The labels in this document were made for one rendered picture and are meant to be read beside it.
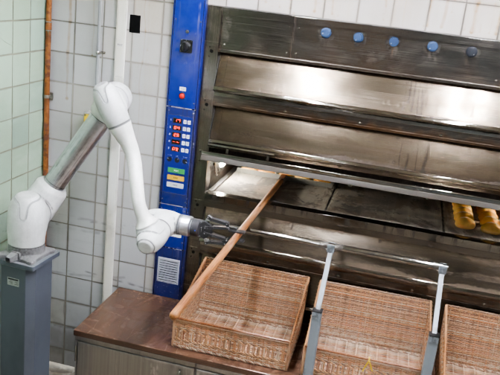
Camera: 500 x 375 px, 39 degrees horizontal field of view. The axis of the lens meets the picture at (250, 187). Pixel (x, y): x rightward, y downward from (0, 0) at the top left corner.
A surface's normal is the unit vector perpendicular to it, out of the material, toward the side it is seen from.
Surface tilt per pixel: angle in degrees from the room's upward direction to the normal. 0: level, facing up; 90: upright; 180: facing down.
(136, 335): 0
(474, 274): 71
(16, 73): 90
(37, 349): 90
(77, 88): 90
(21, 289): 90
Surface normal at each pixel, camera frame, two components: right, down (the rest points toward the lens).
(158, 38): -0.24, 0.25
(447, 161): -0.18, -0.08
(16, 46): 0.97, 0.17
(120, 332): 0.11, -0.95
